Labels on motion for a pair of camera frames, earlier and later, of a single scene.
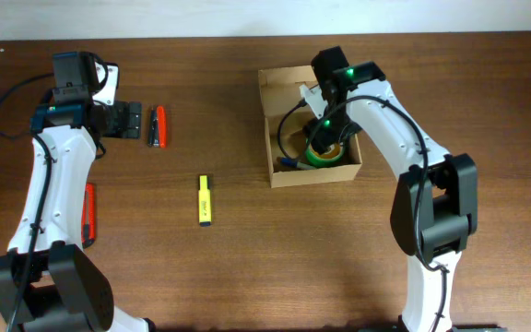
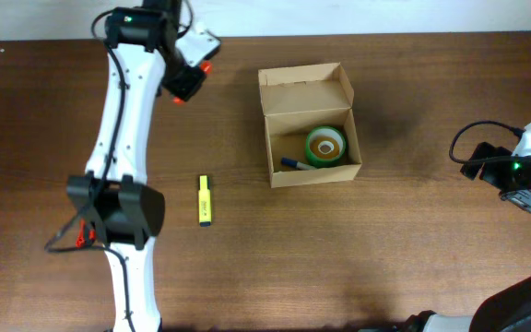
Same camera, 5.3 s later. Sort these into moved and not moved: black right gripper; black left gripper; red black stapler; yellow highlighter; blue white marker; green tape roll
Moved: black left gripper; red black stapler; black right gripper
Not moved: green tape roll; yellow highlighter; blue white marker
